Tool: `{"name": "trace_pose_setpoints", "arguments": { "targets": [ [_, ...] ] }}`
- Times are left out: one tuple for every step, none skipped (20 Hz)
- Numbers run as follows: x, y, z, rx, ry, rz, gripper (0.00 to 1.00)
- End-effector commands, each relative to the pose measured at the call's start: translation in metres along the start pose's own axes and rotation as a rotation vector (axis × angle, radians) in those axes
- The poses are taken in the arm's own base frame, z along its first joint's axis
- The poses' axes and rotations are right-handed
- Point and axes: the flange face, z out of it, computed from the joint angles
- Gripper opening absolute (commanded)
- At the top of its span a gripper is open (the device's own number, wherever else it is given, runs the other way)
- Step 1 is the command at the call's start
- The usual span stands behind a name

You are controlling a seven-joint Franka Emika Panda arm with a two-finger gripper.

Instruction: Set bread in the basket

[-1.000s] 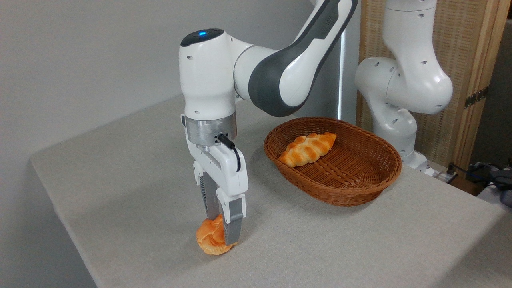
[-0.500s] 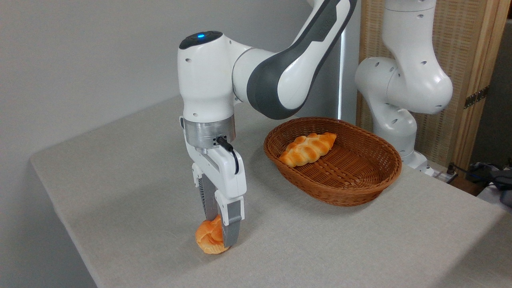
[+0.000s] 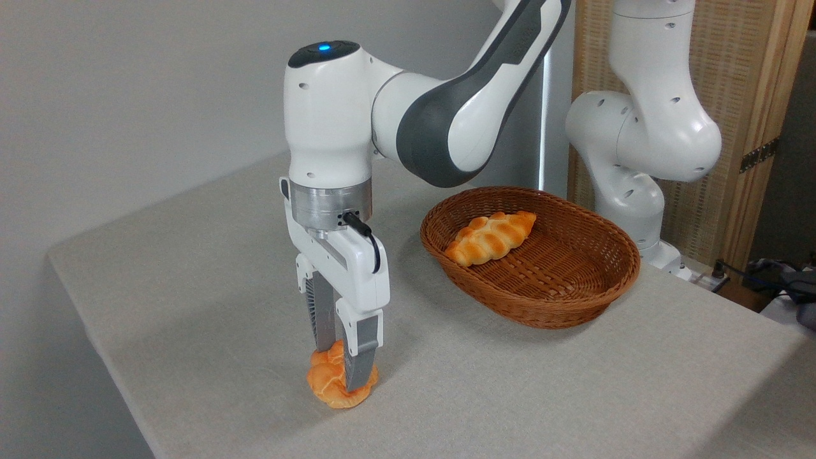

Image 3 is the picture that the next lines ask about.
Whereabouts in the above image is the dark bundle of cables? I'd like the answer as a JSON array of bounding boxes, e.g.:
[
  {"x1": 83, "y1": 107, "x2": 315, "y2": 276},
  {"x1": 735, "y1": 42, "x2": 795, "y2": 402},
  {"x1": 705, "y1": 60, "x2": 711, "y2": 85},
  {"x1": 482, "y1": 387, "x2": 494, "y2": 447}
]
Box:
[{"x1": 713, "y1": 255, "x2": 816, "y2": 332}]

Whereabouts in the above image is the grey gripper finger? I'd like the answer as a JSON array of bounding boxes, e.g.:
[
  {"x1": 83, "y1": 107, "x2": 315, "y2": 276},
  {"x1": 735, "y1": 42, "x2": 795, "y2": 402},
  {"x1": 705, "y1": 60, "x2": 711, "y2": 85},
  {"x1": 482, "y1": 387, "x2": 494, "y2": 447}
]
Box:
[
  {"x1": 335, "y1": 298, "x2": 386, "y2": 392},
  {"x1": 295, "y1": 254, "x2": 337, "y2": 353}
]

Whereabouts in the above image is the long braided bread loaf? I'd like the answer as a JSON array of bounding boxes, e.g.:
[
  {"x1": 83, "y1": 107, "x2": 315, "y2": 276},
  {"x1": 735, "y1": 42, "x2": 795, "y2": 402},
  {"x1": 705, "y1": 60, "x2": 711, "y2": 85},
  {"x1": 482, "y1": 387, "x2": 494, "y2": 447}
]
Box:
[{"x1": 444, "y1": 210, "x2": 537, "y2": 267}]

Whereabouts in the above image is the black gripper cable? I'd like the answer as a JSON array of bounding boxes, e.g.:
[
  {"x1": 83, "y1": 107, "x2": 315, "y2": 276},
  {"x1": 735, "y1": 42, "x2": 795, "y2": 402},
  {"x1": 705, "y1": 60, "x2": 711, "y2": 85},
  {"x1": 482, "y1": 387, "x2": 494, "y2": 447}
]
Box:
[{"x1": 342, "y1": 211, "x2": 383, "y2": 275}]

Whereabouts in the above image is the black metal screen hinge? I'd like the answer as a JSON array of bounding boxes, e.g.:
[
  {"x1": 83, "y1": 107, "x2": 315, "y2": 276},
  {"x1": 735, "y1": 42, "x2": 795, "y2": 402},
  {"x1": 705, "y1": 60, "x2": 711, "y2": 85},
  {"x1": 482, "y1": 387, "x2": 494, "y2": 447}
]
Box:
[{"x1": 739, "y1": 136, "x2": 780, "y2": 175}]

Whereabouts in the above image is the white vertical pole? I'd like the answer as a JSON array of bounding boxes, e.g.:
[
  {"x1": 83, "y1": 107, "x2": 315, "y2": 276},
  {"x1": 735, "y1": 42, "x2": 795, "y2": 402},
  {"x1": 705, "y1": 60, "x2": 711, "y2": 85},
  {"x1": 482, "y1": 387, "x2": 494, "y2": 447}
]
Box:
[{"x1": 539, "y1": 48, "x2": 555, "y2": 192}]

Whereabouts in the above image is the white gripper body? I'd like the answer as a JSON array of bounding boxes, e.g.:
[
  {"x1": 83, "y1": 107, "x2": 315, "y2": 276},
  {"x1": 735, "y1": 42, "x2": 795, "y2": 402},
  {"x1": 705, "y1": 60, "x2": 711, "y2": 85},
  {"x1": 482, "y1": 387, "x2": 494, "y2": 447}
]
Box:
[{"x1": 279, "y1": 177, "x2": 391, "y2": 315}]

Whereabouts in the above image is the round braided bread roll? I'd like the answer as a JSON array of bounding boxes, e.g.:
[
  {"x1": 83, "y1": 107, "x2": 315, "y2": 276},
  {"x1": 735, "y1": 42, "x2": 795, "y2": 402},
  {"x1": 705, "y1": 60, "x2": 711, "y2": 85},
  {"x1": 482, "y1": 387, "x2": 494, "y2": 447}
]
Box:
[{"x1": 307, "y1": 340, "x2": 380, "y2": 409}]

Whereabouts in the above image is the brown wicker basket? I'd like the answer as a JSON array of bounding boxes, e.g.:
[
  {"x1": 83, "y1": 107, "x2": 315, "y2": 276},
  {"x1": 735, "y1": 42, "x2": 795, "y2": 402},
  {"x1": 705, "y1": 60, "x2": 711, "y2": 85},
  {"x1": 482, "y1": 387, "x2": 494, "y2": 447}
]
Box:
[{"x1": 419, "y1": 186, "x2": 641, "y2": 330}]

